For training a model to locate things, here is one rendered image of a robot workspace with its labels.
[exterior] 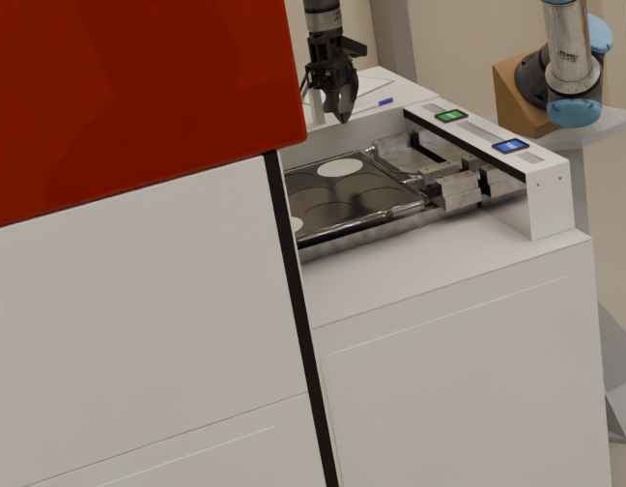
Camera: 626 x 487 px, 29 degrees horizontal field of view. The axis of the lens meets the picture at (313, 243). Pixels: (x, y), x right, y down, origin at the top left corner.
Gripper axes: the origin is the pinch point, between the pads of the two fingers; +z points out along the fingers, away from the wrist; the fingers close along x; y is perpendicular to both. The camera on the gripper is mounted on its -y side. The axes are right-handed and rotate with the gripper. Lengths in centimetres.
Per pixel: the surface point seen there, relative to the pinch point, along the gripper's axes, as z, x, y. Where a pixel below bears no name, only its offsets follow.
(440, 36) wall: 45, -77, -219
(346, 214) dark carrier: 9.6, 13.8, 29.4
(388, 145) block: 9.7, 5.3, -8.3
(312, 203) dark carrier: 9.6, 3.7, 24.8
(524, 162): 3.5, 45.7, 14.9
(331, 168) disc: 9.5, -1.4, 6.6
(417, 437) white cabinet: 46, 32, 48
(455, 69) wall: 60, -74, -224
